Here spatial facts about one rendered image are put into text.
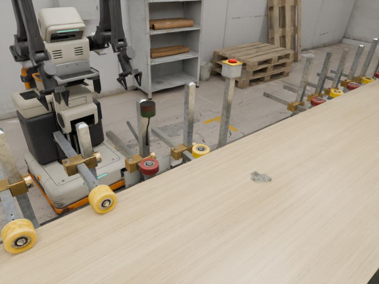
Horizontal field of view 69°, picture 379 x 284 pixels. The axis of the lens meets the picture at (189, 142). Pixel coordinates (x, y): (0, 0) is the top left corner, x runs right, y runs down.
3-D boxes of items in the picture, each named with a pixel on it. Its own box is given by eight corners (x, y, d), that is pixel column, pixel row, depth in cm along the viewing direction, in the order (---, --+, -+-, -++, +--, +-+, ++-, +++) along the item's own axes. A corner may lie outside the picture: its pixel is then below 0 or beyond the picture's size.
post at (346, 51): (324, 106, 232) (343, 48, 206) (326, 105, 234) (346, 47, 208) (328, 108, 230) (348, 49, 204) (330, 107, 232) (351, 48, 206)
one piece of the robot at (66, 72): (51, 98, 169) (42, 63, 157) (93, 88, 185) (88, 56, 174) (61, 107, 159) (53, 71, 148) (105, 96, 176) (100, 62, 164)
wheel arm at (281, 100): (262, 96, 213) (263, 91, 210) (265, 96, 214) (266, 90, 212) (313, 118, 184) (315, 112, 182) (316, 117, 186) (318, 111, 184)
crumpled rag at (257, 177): (247, 180, 109) (248, 175, 108) (251, 170, 115) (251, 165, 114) (269, 186, 107) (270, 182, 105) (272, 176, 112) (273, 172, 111)
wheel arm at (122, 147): (106, 138, 146) (105, 131, 143) (111, 136, 147) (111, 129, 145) (149, 182, 117) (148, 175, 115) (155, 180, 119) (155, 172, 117)
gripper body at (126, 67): (139, 71, 161) (134, 58, 159) (124, 75, 155) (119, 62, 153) (133, 74, 166) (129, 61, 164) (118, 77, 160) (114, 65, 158)
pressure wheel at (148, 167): (137, 182, 121) (136, 160, 115) (153, 175, 126) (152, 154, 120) (146, 192, 116) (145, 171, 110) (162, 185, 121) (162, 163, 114)
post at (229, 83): (216, 149, 163) (224, 75, 139) (221, 146, 166) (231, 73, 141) (221, 152, 160) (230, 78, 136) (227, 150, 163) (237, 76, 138)
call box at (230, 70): (220, 76, 139) (222, 61, 135) (230, 74, 143) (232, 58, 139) (230, 80, 135) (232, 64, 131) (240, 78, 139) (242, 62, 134)
